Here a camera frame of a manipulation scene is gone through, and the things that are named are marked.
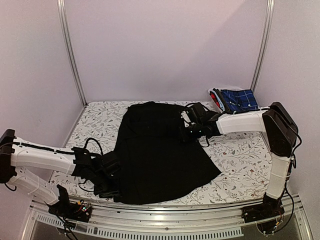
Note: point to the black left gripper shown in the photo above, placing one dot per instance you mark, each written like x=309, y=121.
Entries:
x=115, y=189

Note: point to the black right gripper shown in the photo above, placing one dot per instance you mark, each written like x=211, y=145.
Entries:
x=184, y=137

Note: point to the black long sleeve shirt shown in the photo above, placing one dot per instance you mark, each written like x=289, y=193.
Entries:
x=156, y=165

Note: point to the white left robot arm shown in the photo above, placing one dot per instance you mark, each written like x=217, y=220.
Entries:
x=16, y=155

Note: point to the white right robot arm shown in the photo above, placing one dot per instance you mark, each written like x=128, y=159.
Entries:
x=278, y=130

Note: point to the white plastic laundry basket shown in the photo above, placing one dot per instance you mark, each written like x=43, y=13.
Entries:
x=215, y=107

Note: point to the red black plaid shirt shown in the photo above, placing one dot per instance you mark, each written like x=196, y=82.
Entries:
x=214, y=98

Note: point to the dark grey folded shirt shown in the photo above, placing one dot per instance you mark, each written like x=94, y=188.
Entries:
x=223, y=101

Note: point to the light blue folded shirt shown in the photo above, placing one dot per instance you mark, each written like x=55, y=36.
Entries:
x=221, y=105

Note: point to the blue plaid shirt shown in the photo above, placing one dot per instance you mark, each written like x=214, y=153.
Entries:
x=239, y=101

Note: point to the floral white tablecloth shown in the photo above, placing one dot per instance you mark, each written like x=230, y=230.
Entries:
x=243, y=157

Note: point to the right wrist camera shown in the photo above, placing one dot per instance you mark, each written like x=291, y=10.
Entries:
x=196, y=113

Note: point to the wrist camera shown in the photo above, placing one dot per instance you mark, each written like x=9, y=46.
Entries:
x=110, y=165
x=196, y=113

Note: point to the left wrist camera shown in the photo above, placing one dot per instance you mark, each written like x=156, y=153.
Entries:
x=110, y=165

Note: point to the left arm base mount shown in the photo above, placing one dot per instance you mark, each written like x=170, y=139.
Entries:
x=64, y=208

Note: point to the aluminium front rail frame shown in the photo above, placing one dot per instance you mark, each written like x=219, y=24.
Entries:
x=111, y=221

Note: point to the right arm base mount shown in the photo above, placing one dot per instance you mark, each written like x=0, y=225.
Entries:
x=270, y=211

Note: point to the right aluminium corner post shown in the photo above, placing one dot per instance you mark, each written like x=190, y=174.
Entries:
x=270, y=4

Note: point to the aluminium corner post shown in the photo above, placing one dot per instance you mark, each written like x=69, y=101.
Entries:
x=270, y=4
x=61, y=6

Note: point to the left aluminium corner post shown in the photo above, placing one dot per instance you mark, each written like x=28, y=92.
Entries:
x=61, y=6

